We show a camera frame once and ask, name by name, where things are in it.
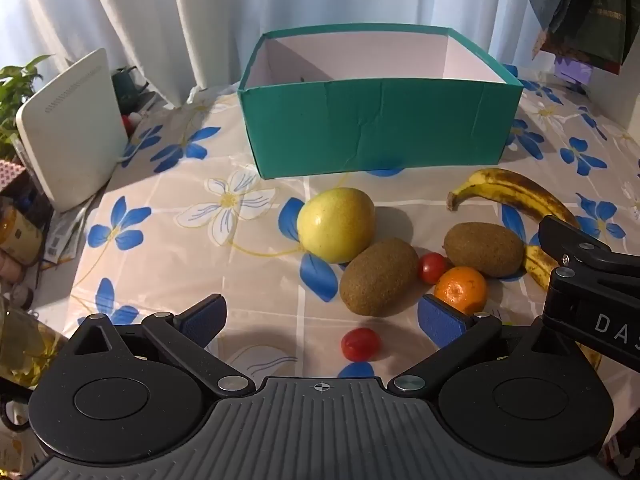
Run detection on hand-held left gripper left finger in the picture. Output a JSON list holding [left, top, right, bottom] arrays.
[[67, 294, 257, 396]]

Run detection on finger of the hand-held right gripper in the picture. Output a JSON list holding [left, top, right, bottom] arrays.
[[537, 215, 640, 272]]

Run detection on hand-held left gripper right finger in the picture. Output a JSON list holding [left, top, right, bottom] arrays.
[[387, 294, 576, 396]]

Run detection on orange tangerine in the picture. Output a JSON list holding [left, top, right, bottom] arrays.
[[434, 266, 488, 316]]

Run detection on red cherry tomato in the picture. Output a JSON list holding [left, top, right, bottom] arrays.
[[341, 327, 381, 362], [418, 252, 448, 285]]

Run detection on brown kiwi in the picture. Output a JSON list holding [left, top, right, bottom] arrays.
[[339, 238, 420, 317], [443, 222, 526, 279]]

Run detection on yellow pear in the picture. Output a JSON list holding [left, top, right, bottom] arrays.
[[296, 187, 377, 264]]

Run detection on teal cardboard box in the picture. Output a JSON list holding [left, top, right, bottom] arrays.
[[236, 23, 525, 180]]

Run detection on blue floral tablecloth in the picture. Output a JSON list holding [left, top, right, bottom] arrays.
[[30, 67, 640, 480]]

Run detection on paper leaflets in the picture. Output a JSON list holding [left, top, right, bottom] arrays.
[[42, 195, 101, 266]]

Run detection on purple box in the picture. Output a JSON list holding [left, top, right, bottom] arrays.
[[554, 55, 595, 83]]

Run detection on yellowish glass bottle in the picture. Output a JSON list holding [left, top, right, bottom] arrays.
[[0, 305, 66, 386]]

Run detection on red patterned bag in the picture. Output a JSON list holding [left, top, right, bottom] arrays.
[[532, 25, 621, 75]]

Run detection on amber jar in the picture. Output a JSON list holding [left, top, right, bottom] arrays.
[[0, 205, 43, 266]]

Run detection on white router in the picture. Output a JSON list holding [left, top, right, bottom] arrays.
[[15, 48, 129, 212]]

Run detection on dark green printed bag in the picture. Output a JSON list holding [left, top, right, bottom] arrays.
[[547, 0, 628, 66]]

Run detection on dark green kettle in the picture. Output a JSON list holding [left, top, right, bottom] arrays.
[[111, 66, 151, 111]]

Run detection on green potted plant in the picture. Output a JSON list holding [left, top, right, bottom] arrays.
[[0, 55, 53, 161]]

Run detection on white curtain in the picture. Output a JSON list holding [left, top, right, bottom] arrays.
[[0, 0, 566, 108]]

